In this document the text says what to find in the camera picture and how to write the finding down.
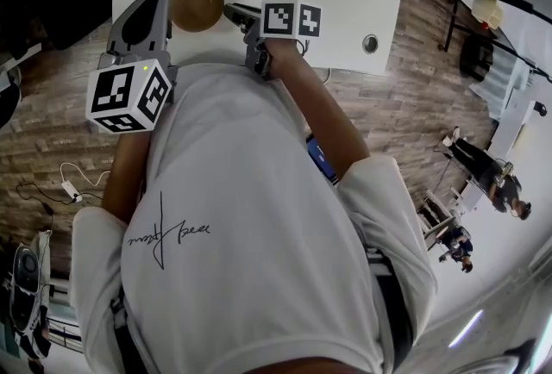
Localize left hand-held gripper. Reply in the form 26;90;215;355
85;0;179;134

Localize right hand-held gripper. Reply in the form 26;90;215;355
222;0;323;79

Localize brown bowl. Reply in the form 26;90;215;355
171;0;226;33

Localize person's left forearm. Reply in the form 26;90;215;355
101;130;152;225

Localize person's right forearm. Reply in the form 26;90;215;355
275;53;372;184

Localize person's right hand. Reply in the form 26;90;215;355
266;37;306;82

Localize black screen device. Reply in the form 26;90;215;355
304;132;342;188

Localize person's white shirt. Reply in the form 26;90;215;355
71;61;439;374

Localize black floor bin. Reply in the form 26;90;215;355
459;34;495;83

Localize beige container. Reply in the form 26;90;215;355
471;0;505;31

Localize black grey device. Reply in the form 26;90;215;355
10;246;42;296

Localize white work table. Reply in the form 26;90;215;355
491;98;543;158

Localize white power adapter with cable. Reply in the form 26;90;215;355
59;161;112;204

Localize black harness strap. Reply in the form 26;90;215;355
110;294;139;374
368;249;415;358

